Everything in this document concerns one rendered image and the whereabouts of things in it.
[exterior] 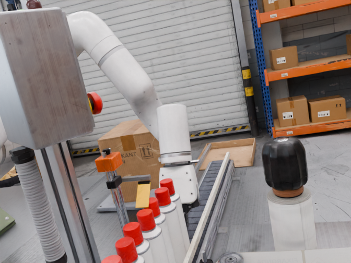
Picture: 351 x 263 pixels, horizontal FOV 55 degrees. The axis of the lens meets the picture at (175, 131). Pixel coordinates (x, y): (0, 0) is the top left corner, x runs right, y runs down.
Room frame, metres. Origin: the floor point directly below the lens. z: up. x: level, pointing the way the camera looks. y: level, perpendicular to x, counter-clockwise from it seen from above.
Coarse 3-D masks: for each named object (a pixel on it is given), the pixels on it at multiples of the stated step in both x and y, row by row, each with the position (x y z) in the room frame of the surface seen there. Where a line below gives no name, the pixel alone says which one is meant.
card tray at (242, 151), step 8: (216, 144) 1.74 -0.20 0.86; (224, 144) 1.73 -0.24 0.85; (232, 144) 1.71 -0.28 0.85; (240, 144) 1.70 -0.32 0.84; (248, 144) 1.69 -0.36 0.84; (208, 152) 1.70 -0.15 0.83; (216, 152) 1.67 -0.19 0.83; (224, 152) 1.65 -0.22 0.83; (232, 152) 1.62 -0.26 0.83; (240, 152) 1.60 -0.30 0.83; (248, 152) 1.57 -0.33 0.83; (208, 160) 1.58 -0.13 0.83; (216, 160) 1.55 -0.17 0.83; (240, 160) 1.48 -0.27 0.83; (248, 160) 1.46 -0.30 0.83; (200, 168) 1.49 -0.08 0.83
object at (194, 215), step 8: (216, 168) 1.33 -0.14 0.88; (208, 176) 1.25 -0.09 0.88; (216, 176) 1.24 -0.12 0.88; (224, 176) 1.22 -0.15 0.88; (208, 184) 1.18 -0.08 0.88; (200, 192) 1.12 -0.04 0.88; (208, 192) 1.11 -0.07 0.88; (200, 200) 1.05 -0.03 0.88; (216, 200) 1.03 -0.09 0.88; (192, 208) 1.01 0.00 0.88; (200, 208) 1.00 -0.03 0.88; (192, 216) 0.96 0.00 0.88; (200, 216) 0.95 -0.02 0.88; (208, 216) 0.94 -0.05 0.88; (192, 224) 0.91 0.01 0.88; (208, 224) 0.91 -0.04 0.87; (192, 232) 0.86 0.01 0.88; (200, 240) 0.81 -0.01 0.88; (200, 248) 0.80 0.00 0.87
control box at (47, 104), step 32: (0, 32) 0.46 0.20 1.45; (32, 32) 0.49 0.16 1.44; (64, 32) 0.51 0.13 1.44; (0, 64) 0.50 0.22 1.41; (32, 64) 0.48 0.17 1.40; (64, 64) 0.51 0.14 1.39; (0, 96) 0.55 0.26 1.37; (32, 96) 0.47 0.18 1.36; (64, 96) 0.50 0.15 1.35; (32, 128) 0.46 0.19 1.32; (64, 128) 0.49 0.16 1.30
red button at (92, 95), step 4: (92, 92) 0.55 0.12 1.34; (88, 96) 0.56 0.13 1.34; (92, 96) 0.55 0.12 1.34; (96, 96) 0.55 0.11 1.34; (92, 100) 0.55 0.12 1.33; (96, 100) 0.54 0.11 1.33; (100, 100) 0.55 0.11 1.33; (92, 104) 0.55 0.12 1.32; (96, 104) 0.54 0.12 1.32; (100, 104) 0.55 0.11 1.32; (92, 108) 0.55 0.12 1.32; (96, 108) 0.54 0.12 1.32; (100, 108) 0.55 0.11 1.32; (92, 112) 0.56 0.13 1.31; (96, 112) 0.55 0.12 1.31; (100, 112) 0.55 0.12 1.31
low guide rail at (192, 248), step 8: (224, 160) 1.30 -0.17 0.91; (224, 168) 1.24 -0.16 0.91; (216, 184) 1.08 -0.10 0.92; (216, 192) 1.05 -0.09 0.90; (208, 200) 0.97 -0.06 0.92; (208, 208) 0.92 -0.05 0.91; (200, 224) 0.83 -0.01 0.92; (200, 232) 0.80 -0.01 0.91; (192, 240) 0.76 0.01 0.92; (192, 248) 0.73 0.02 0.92; (192, 256) 0.71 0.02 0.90
